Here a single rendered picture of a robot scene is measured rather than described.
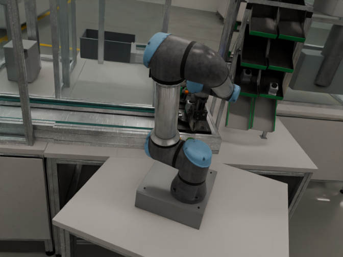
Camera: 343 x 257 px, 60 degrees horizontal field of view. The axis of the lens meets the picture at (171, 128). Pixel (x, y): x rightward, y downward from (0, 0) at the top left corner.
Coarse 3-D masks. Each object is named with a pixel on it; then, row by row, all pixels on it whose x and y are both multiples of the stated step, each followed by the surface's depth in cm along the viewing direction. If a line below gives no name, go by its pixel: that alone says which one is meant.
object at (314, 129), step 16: (288, 112) 234; (304, 112) 236; (320, 112) 239; (336, 112) 244; (288, 128) 243; (304, 128) 244; (320, 128) 246; (336, 128) 248; (304, 144) 253; (320, 144) 255; (336, 144) 257; (320, 160) 265; (336, 160) 267; (320, 176) 276; (336, 176) 278
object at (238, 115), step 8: (240, 96) 174; (232, 104) 172; (240, 104) 172; (248, 104) 173; (232, 112) 171; (240, 112) 171; (248, 112) 171; (232, 120) 170; (240, 120) 170; (248, 120) 169; (240, 128) 169; (248, 128) 166
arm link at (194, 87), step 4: (188, 84) 124; (192, 84) 123; (196, 84) 122; (200, 84) 122; (188, 88) 125; (192, 88) 124; (196, 88) 123; (200, 88) 123; (204, 88) 124; (208, 88) 123; (192, 92) 125; (196, 92) 125; (204, 92) 126; (208, 92) 124
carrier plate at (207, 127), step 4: (180, 124) 167; (184, 124) 168; (200, 124) 171; (204, 124) 171; (208, 124) 172; (180, 128) 164; (184, 128) 164; (188, 128) 165; (200, 128) 167; (204, 128) 167; (208, 128) 168; (184, 132) 164; (200, 132) 165; (204, 132) 166; (208, 132) 166
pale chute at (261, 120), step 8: (256, 104) 175; (264, 104) 175; (272, 104) 175; (256, 112) 174; (264, 112) 174; (272, 112) 174; (256, 120) 172; (264, 120) 173; (272, 120) 172; (256, 128) 171; (264, 128) 171; (272, 128) 170
